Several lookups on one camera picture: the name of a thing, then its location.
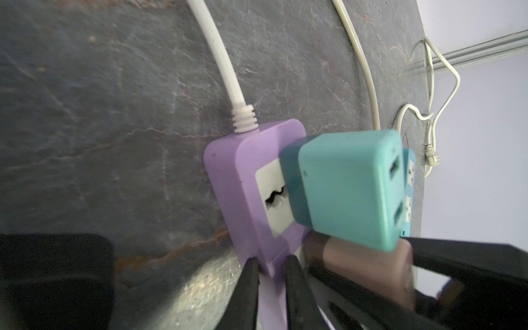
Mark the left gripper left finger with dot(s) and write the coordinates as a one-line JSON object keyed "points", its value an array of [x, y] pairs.
{"points": [[242, 309]]}

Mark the green plug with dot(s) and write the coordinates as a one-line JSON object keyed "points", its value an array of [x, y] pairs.
{"points": [[348, 185]]}

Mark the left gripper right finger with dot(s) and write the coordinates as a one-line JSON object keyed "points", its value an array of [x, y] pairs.
{"points": [[302, 309]]}

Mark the teal power strip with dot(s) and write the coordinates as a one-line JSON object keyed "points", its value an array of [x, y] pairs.
{"points": [[409, 179]]}

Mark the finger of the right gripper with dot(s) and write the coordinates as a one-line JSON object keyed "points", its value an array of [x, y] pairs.
{"points": [[351, 306], [487, 287]]}

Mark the purple power strip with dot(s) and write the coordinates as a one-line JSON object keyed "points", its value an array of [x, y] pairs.
{"points": [[247, 180]]}

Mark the pink plug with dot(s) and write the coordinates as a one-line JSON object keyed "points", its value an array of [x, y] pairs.
{"points": [[388, 274]]}

